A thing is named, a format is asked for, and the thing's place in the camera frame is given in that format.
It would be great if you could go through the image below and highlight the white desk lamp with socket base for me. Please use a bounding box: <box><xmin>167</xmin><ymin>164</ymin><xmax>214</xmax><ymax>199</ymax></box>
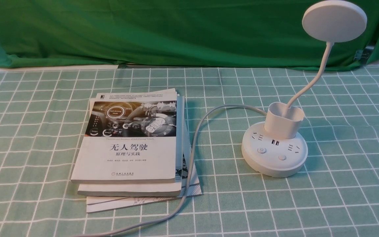
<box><xmin>241</xmin><ymin>0</ymin><xmax>367</xmax><ymax>178</ymax></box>

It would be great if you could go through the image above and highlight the top white self-driving book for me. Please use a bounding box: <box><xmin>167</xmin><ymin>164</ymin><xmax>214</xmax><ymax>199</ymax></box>
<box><xmin>71</xmin><ymin>88</ymin><xmax>178</xmax><ymax>184</ymax></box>

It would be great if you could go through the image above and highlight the bottom thin white book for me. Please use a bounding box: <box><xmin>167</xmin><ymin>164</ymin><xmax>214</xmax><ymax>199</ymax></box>
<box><xmin>78</xmin><ymin>124</ymin><xmax>202</xmax><ymax>213</ymax></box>

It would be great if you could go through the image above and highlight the green checkered tablecloth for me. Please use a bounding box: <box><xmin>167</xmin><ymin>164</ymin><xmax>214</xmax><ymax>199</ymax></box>
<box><xmin>0</xmin><ymin>66</ymin><xmax>379</xmax><ymax>237</ymax></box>

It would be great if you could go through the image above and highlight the metal binder clip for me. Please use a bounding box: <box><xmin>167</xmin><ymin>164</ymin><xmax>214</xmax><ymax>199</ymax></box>
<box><xmin>354</xmin><ymin>45</ymin><xmax>375</xmax><ymax>65</ymax></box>

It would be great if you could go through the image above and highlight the green backdrop cloth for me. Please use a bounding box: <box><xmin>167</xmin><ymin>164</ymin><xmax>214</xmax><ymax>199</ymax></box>
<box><xmin>0</xmin><ymin>0</ymin><xmax>379</xmax><ymax>71</ymax></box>

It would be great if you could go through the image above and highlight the grey lamp power cable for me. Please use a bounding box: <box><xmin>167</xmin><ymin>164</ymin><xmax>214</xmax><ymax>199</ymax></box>
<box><xmin>72</xmin><ymin>104</ymin><xmax>268</xmax><ymax>237</ymax></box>

